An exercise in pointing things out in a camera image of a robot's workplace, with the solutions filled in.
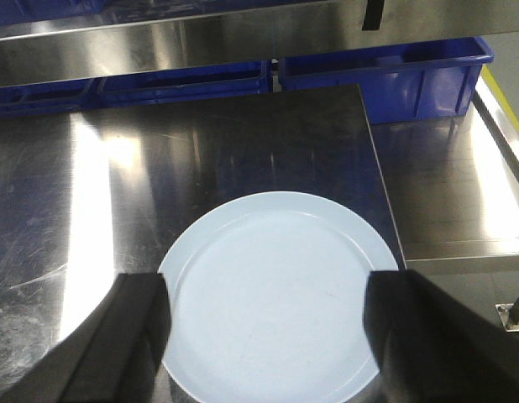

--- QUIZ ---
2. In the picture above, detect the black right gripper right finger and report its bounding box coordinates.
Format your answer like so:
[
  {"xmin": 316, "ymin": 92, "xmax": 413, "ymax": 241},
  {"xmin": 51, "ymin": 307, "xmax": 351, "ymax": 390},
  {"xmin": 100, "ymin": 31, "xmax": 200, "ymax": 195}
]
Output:
[{"xmin": 363, "ymin": 270, "xmax": 519, "ymax": 402}]

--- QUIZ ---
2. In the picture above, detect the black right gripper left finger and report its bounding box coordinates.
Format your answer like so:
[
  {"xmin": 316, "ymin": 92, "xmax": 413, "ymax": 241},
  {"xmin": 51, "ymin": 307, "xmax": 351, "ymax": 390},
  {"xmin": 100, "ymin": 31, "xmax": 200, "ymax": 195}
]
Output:
[{"xmin": 0, "ymin": 273, "xmax": 171, "ymax": 402}]

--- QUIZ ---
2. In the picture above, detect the light blue plate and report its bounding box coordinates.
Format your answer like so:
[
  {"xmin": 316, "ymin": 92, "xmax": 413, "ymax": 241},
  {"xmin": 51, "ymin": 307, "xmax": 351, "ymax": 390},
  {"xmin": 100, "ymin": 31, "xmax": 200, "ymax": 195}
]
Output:
[{"xmin": 160, "ymin": 191, "xmax": 397, "ymax": 402}]

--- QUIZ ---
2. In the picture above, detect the steel side cart right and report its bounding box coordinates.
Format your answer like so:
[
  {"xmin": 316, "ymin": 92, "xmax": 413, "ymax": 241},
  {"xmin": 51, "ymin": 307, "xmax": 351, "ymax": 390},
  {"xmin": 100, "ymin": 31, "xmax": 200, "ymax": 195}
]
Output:
[{"xmin": 371, "ymin": 74, "xmax": 519, "ymax": 326}]

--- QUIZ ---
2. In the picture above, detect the blue bin beside table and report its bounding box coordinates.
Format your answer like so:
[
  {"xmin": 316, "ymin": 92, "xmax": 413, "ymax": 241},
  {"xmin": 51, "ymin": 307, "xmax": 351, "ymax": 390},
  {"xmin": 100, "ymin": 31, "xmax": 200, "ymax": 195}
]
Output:
[{"xmin": 0, "ymin": 78, "xmax": 97, "ymax": 118}]

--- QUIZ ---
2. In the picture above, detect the blue crate behind table middle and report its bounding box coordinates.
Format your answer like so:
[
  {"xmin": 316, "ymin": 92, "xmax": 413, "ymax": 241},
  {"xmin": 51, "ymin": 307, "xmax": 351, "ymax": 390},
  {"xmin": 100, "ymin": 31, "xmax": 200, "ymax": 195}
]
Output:
[{"xmin": 95, "ymin": 60, "xmax": 272, "ymax": 109}]

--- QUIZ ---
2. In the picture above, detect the blue crate behind table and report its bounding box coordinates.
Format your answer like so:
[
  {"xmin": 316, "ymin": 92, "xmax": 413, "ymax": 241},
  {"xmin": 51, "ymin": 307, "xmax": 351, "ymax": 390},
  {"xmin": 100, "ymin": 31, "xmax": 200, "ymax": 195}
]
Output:
[
  {"xmin": 279, "ymin": 37, "xmax": 495, "ymax": 124},
  {"xmin": 95, "ymin": 60, "xmax": 272, "ymax": 109}
]

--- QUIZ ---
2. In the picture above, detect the blue crate behind table right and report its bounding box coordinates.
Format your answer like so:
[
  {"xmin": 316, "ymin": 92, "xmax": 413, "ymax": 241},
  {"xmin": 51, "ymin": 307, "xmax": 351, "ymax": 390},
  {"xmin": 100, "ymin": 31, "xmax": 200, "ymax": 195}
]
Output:
[{"xmin": 279, "ymin": 37, "xmax": 495, "ymax": 124}]

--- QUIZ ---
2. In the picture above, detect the black tape strip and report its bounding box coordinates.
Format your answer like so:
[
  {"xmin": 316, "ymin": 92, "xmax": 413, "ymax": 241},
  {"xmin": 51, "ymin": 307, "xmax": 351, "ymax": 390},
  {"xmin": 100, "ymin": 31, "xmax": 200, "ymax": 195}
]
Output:
[{"xmin": 362, "ymin": 0, "xmax": 385, "ymax": 31}]

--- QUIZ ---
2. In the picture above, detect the stainless steel shelf rail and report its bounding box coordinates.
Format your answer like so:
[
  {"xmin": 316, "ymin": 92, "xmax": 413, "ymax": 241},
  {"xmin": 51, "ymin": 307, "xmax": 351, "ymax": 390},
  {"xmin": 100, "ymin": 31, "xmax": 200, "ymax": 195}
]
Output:
[{"xmin": 0, "ymin": 1, "xmax": 519, "ymax": 87}]

